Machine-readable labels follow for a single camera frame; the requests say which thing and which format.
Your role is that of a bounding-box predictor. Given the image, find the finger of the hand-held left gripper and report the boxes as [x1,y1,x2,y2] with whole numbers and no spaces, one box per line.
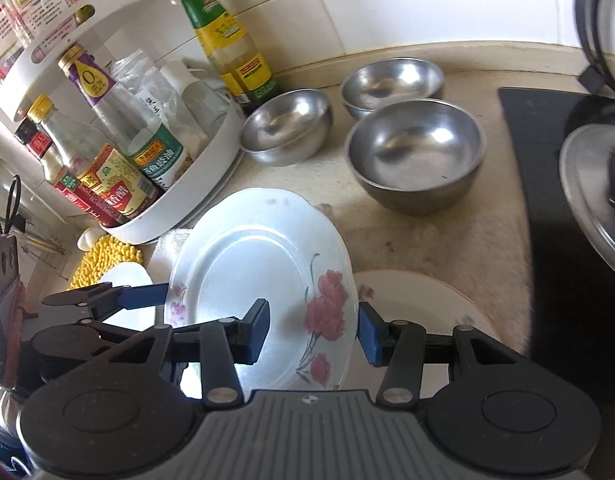
[42,282,169,321]

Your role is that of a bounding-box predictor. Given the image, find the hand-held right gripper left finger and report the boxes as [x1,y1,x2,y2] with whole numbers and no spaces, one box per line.
[94,299,270,407]

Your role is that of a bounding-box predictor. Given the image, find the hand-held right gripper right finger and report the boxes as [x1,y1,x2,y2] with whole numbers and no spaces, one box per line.
[357,301,525,407]

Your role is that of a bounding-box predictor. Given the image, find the cream floral plate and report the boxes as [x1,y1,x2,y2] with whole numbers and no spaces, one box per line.
[332,269,503,396]

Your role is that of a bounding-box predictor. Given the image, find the large white floral plate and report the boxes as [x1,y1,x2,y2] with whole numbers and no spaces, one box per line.
[163,187,361,392]

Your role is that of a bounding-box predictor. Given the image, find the stainless steel bowl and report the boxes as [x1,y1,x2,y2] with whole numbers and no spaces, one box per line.
[240,88,334,167]
[345,99,487,216]
[340,57,445,121]

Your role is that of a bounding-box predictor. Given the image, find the small white dish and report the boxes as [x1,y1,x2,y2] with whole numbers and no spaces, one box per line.
[94,262,155,333]

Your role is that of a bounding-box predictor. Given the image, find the yellow chenille mat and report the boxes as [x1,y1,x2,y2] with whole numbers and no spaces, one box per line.
[68,234,144,291]

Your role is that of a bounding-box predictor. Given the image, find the white cloth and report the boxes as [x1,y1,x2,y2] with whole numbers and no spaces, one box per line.
[147,227,198,291]

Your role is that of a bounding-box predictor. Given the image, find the white two-tier condiment rack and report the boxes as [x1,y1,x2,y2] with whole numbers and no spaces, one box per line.
[0,0,245,246]

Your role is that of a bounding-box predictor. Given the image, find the small dark red label bottle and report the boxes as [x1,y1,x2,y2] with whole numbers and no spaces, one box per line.
[13,117,108,226]

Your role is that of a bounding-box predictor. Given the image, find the clear glass cup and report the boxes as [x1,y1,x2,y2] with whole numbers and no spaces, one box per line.
[182,80,234,133]

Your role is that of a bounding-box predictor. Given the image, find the white plastic bottle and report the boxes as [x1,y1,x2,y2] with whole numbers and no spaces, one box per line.
[160,62,208,141]

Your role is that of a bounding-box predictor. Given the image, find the clear bottle purple green labels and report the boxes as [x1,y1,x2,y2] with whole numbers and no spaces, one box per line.
[57,45,188,193]

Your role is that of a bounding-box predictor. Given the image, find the black stove top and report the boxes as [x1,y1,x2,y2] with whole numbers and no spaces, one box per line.
[497,86,615,403]

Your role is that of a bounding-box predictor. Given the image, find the steel pot lid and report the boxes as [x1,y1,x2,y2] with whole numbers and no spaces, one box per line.
[559,125,615,283]

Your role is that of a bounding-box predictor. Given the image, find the green yellow label sauce bottle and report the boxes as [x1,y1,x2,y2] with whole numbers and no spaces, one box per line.
[168,0,280,111]

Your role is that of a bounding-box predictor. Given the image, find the printed seasoning box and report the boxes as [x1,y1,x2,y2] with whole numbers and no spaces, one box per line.
[0,0,70,78]

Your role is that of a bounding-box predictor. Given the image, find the black stove pan support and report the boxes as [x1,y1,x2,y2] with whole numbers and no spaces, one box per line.
[567,0,615,98]

